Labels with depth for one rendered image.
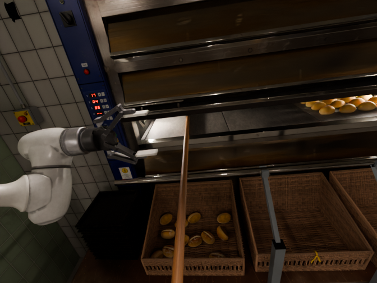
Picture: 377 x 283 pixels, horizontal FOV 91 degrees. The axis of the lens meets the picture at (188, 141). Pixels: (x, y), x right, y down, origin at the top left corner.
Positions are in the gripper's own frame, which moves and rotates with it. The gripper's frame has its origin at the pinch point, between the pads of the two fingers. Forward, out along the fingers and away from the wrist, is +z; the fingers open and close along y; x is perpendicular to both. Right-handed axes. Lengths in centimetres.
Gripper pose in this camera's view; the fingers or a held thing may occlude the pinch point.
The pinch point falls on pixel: (149, 133)
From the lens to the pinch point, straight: 59.4
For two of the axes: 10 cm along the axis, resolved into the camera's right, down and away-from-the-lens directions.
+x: -0.2, 4.6, -8.9
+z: 9.9, -1.0, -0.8
